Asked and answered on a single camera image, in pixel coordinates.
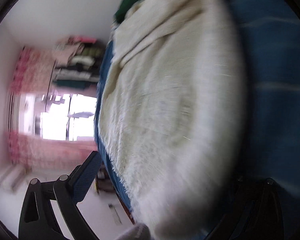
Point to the pink floral curtain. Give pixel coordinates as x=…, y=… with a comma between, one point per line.
x=33, y=75

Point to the cream fuzzy hooded garment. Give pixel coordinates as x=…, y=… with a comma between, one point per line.
x=172, y=111

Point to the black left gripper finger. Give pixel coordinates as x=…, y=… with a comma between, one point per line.
x=37, y=219

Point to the blue striped bed sheet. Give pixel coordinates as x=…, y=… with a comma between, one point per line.
x=260, y=198

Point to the open wardrobe with clothes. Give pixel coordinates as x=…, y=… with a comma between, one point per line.
x=78, y=61

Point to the bright window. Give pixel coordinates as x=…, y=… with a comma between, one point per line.
x=57, y=117

